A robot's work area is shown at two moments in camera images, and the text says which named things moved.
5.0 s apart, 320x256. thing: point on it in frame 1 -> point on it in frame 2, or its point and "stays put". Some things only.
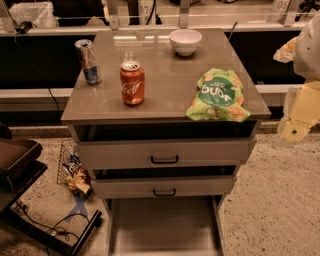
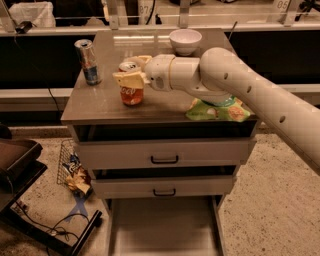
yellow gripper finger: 301,111 -> 156,72
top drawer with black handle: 167,152 stays put
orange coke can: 132,83 stays put
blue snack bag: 73,164 stays put
